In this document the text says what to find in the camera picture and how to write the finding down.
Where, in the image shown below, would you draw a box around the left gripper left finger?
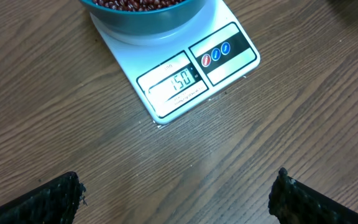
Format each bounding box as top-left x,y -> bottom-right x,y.
0,171 -> 86,224

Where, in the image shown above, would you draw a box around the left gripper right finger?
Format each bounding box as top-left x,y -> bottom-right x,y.
268,167 -> 358,224

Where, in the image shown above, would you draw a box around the white digital kitchen scale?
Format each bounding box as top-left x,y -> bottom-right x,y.
91,0 -> 260,125

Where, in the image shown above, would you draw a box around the red beans in bowl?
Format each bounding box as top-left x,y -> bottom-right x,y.
91,0 -> 184,12

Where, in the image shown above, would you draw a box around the teal metal bowl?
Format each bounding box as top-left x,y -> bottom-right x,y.
80,0 -> 206,35

